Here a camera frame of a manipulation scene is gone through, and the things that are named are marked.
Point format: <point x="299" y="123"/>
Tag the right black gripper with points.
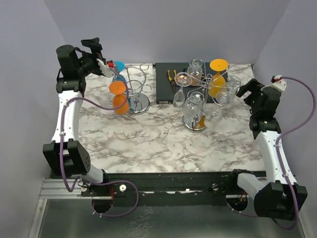
<point x="254" y="87"/>

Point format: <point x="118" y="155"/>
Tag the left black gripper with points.
<point x="95" y="48"/>

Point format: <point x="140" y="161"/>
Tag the clear glass with reflection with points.
<point x="232" y="86"/>

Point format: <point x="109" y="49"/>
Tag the blue plastic goblet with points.
<point x="120" y="66"/>

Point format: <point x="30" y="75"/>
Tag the yellow plastic goblet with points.
<point x="219" y="66"/>

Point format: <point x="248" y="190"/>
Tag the orange plastic goblet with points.
<point x="118" y="88"/>

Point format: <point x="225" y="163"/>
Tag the scroll arm chrome glass rack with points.
<point x="197" y="125"/>

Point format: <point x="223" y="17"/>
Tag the ribbed clear wine glass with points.
<point x="195" y="71"/>

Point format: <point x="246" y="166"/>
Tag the clear stemmed glass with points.
<point x="182" y="79"/>

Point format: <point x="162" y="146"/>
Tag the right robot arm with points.
<point x="279" y="196"/>

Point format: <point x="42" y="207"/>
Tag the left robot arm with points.
<point x="65" y="155"/>

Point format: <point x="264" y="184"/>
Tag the dark grey tool tray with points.
<point x="164" y="91"/>

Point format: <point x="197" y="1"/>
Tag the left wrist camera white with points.
<point x="107" y="69"/>

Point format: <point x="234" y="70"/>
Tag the round ring chrome glass rack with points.
<point x="139" y="103"/>

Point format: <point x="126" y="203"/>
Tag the yellow handled pliers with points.
<point x="172" y="81"/>

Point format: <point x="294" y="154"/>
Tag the black front mounting rail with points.
<point x="167" y="189"/>

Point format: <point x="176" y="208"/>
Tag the aluminium extrusion frame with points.
<point x="51" y="189"/>

